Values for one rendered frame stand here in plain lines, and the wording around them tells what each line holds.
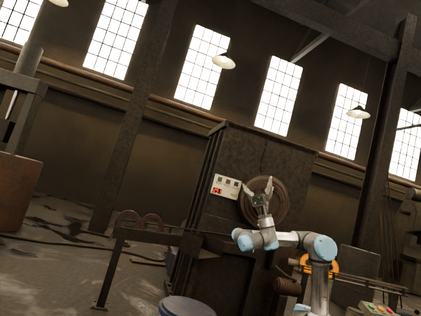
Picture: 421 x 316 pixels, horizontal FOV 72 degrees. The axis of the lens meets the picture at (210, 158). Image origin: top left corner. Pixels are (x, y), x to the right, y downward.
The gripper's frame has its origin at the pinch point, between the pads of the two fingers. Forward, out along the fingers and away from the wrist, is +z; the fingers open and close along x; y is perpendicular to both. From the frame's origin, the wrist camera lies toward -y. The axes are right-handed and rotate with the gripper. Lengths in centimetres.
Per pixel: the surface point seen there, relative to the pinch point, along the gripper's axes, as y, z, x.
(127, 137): -231, 150, 244
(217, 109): -653, 325, 210
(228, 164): -102, 33, 44
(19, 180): -82, 78, 294
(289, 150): -138, 37, -9
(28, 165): -87, 95, 285
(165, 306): 15, -53, 57
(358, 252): -354, -97, -48
